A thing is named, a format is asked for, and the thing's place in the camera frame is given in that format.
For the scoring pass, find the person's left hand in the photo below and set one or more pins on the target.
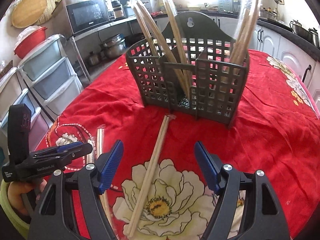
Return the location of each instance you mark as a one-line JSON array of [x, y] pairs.
[[15, 191]]

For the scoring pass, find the steel mixing bowl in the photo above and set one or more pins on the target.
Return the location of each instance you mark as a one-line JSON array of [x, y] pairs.
[[300, 31]]

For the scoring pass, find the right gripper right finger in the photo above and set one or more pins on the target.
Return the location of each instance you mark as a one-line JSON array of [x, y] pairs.
[[263, 216]]

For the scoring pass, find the steel pot on shelf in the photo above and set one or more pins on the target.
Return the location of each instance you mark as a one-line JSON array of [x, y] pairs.
[[114, 46]]

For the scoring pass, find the chopsticks compartment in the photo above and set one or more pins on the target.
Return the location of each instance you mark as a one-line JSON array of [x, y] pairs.
[[247, 20], [146, 24]]

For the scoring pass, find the round bamboo tray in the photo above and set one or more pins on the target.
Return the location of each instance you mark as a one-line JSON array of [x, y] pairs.
[[32, 12]]

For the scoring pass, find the chopsticks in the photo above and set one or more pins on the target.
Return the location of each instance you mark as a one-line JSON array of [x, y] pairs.
[[97, 143], [148, 177]]

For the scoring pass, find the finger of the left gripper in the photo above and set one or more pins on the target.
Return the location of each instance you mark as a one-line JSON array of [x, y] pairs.
[[67, 146], [65, 159]]

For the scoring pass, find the dark grey utensil basket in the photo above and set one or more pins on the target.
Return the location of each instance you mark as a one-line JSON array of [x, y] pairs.
[[209, 85]]

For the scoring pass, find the plastic drawer unit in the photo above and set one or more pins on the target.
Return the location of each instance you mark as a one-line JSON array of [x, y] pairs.
[[45, 82]]

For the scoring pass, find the black microwave oven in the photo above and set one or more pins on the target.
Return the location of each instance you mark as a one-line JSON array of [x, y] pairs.
[[87, 14]]

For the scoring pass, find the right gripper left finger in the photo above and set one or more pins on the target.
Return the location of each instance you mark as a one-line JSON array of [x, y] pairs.
[[54, 216]]

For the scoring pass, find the red plastic basin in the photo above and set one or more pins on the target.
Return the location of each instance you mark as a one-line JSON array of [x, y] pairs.
[[29, 39]]

